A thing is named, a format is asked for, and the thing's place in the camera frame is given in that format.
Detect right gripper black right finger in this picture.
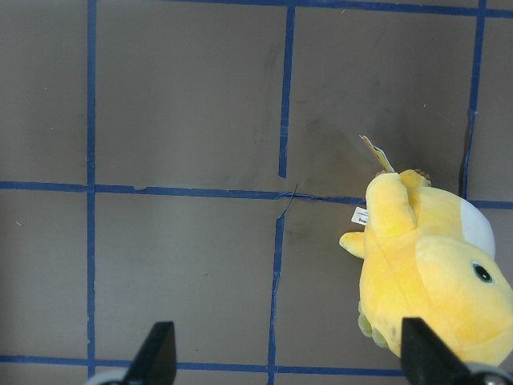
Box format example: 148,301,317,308
401,316,513,385

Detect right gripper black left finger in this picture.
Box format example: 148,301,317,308
88,321,176,385

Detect yellow plush toy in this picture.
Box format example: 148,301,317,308
339,148,512,365

